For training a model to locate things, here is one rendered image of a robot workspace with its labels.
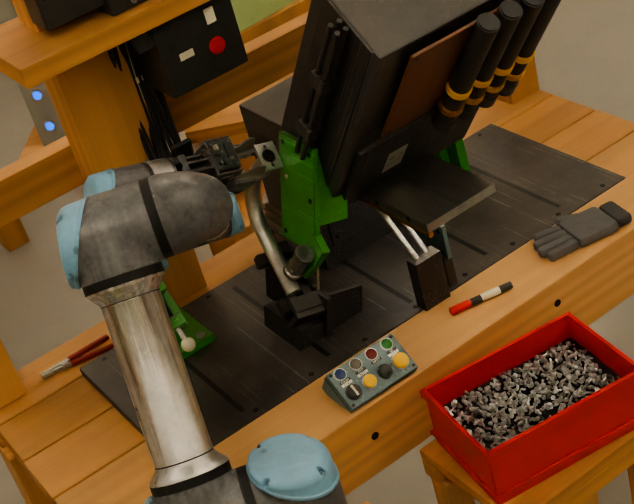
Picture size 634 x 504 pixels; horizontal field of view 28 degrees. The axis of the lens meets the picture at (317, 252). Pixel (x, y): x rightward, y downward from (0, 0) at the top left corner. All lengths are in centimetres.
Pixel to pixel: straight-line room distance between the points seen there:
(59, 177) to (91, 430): 50
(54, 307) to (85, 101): 217
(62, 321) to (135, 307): 270
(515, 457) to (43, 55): 104
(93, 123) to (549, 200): 93
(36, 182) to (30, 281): 222
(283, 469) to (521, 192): 112
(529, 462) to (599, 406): 15
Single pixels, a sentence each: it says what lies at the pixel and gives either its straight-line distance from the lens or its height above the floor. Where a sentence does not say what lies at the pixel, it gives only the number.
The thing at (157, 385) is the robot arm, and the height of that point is 130.
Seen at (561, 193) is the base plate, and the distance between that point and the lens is 264.
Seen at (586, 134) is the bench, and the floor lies 88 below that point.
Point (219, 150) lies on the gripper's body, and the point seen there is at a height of 131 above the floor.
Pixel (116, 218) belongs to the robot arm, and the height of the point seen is 151.
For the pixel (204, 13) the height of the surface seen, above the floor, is 148.
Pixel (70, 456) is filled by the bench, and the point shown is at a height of 88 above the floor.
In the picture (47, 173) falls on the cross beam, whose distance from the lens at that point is 252.
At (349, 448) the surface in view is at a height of 84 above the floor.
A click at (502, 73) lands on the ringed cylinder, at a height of 133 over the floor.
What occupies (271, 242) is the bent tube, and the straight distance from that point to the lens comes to 238.
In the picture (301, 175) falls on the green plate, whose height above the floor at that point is 121.
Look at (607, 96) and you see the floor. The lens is 485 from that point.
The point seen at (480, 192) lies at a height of 113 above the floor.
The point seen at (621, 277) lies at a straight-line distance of 253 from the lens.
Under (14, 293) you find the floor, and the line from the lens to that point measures 469.
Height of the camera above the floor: 232
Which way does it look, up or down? 33 degrees down
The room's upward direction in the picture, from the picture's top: 16 degrees counter-clockwise
